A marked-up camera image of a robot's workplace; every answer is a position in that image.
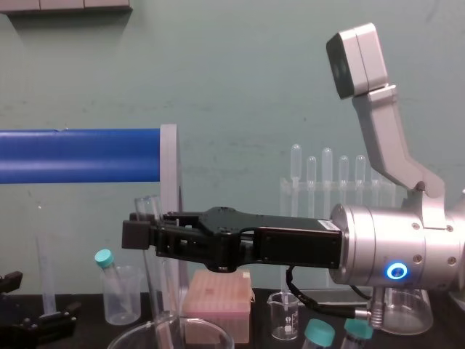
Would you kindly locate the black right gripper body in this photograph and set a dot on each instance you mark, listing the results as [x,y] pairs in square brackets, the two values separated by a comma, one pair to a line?
[283,240]

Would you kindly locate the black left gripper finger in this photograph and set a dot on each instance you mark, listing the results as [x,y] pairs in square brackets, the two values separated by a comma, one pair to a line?
[54,323]
[11,285]

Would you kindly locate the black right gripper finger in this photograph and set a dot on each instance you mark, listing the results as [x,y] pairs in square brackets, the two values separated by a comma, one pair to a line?
[181,219]
[136,234]

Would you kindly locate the clear glass test tube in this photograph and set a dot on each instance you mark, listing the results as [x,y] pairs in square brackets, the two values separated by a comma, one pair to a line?
[147,207]

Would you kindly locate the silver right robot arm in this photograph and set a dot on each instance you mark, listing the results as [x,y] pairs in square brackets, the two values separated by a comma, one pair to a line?
[378,240]

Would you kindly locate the teal capped centrifuge tube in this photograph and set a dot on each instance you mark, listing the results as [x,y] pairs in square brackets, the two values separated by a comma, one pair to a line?
[319,332]
[357,332]
[104,257]

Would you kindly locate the clear plastic beaker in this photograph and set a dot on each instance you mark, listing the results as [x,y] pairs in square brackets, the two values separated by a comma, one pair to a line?
[127,301]

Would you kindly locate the clear acrylic pipette rack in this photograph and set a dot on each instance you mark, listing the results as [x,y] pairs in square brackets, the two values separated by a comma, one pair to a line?
[338,186]

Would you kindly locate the small clear glass beaker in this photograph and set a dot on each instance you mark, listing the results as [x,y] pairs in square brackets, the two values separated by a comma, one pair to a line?
[283,320]

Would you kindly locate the large clear glass beaker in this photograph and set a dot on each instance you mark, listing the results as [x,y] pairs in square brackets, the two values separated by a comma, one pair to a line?
[203,329]

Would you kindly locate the clear graduated cylinder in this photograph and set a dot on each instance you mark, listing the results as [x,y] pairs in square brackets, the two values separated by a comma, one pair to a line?
[46,280]

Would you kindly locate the clear plastic pipette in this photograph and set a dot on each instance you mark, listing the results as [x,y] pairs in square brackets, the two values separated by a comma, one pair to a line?
[360,169]
[375,185]
[311,171]
[326,163]
[343,171]

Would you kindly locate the pink pipette tip box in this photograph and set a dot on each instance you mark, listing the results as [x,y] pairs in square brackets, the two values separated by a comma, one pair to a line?
[218,294]

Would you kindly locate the blue pipe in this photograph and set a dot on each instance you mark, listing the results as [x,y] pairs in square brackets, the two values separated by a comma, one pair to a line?
[72,156]

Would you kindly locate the clear glass conical flask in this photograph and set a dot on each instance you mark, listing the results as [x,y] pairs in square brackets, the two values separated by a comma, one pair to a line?
[410,312]

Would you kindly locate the grey wall shelf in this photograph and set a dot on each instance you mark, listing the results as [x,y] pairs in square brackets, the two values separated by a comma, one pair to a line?
[65,5]

